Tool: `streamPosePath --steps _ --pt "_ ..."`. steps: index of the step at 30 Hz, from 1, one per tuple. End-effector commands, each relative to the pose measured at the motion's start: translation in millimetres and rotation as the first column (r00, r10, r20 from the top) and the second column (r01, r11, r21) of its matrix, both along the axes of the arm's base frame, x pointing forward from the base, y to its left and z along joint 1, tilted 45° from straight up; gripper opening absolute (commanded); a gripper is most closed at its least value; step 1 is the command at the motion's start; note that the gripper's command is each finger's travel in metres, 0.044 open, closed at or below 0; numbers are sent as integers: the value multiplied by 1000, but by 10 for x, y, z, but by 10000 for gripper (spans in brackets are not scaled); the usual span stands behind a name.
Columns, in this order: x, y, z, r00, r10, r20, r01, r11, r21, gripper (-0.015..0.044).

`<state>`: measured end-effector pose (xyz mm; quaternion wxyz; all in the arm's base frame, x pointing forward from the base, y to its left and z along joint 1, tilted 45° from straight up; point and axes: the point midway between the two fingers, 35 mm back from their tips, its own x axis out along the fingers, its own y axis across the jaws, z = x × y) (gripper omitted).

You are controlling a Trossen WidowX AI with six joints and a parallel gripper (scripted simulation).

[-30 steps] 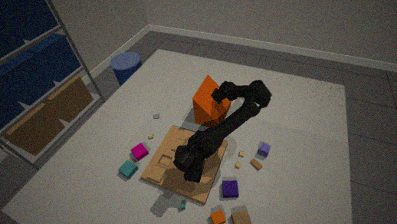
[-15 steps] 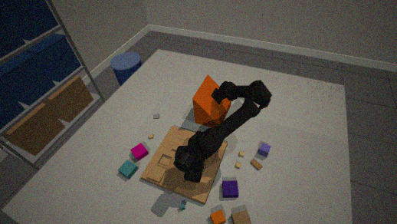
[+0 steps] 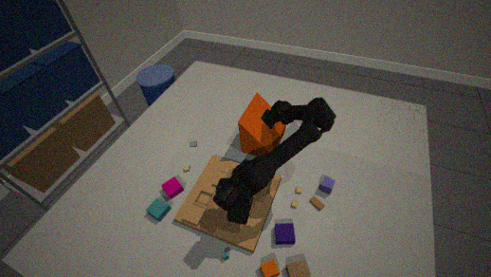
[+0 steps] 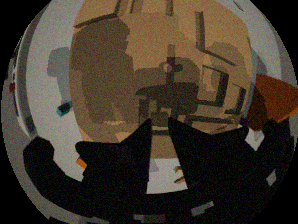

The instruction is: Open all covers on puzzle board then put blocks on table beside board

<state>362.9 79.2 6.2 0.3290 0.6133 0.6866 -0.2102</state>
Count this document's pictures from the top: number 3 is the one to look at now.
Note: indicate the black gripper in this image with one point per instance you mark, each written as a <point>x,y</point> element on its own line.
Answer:
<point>239,213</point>

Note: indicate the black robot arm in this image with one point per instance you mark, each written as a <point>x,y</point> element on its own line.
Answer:
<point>259,171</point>

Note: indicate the magenta block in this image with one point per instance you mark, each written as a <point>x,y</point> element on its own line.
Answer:
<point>172,187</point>

